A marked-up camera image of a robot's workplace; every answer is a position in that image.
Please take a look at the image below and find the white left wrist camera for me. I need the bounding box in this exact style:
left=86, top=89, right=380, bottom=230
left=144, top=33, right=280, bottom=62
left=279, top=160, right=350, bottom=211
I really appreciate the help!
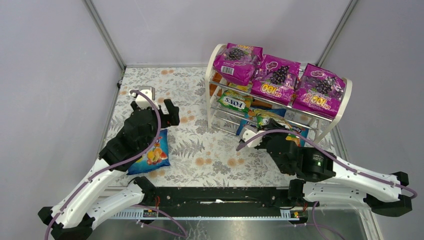
left=129, top=86, right=159, bottom=109

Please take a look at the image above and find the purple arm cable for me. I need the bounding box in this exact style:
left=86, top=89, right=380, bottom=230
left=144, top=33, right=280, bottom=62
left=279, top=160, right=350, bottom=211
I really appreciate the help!
left=235, top=129, right=418, bottom=240
left=43, top=89, right=190, bottom=240

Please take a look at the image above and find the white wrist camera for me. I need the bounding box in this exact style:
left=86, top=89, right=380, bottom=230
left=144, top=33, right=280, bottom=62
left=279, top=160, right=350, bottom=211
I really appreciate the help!
left=129, top=86, right=159, bottom=109
left=236, top=125, right=264, bottom=151

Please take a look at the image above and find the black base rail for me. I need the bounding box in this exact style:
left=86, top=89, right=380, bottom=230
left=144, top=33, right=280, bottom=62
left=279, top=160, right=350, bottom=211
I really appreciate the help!
left=117, top=186, right=335, bottom=221

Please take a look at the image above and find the blue Slendy candy bag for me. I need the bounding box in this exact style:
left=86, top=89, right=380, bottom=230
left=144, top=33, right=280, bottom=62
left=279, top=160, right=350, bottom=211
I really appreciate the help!
left=236, top=106, right=287, bottom=136
left=127, top=129, right=171, bottom=175
left=284, top=125, right=310, bottom=148

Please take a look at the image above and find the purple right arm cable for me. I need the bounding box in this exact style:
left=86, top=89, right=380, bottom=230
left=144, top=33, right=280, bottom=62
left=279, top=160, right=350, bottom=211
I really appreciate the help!
left=235, top=129, right=418, bottom=240

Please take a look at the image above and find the green yellow candy bag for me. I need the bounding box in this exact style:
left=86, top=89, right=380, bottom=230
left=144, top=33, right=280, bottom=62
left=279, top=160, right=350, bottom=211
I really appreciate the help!
left=255, top=110, right=292, bottom=130

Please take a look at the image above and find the white metal shelf rack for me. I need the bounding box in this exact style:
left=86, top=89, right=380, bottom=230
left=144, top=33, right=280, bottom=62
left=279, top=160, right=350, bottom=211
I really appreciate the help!
left=204, top=43, right=353, bottom=143

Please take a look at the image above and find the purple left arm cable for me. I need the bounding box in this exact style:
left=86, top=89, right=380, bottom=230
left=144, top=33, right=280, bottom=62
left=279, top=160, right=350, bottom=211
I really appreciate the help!
left=43, top=89, right=190, bottom=240

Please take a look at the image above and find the green Fox's candy bag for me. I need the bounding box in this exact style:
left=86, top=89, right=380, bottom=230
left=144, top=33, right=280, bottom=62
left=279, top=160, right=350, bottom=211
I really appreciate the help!
left=217, top=89, right=253, bottom=113

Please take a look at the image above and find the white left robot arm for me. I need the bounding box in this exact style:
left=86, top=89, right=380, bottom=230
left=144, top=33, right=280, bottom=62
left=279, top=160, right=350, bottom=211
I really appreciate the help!
left=38, top=99, right=180, bottom=240

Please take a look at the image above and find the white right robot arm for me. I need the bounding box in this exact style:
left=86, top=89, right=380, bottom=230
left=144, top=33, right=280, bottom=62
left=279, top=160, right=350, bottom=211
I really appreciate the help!
left=256, top=119, right=412, bottom=217

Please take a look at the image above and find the purple grape candy bag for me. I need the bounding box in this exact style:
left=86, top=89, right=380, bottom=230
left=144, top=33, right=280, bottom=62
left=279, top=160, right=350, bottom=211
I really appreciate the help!
left=213, top=43, right=263, bottom=86
left=250, top=54, right=301, bottom=105
left=292, top=63, right=346, bottom=119

